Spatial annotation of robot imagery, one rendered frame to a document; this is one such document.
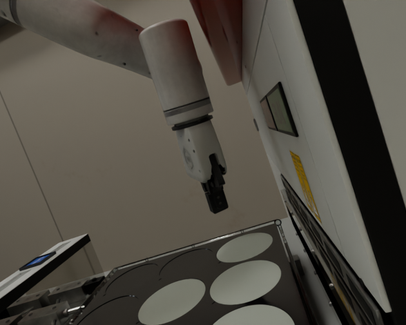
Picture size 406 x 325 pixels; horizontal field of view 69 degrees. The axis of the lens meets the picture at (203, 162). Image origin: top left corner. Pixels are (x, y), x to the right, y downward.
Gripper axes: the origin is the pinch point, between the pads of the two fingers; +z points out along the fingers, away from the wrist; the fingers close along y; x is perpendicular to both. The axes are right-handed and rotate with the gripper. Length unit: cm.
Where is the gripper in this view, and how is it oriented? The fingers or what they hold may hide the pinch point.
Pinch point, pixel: (216, 200)
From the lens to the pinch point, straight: 55.3
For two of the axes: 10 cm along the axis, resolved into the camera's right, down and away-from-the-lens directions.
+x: 8.9, -3.5, 3.0
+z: 2.9, 9.3, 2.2
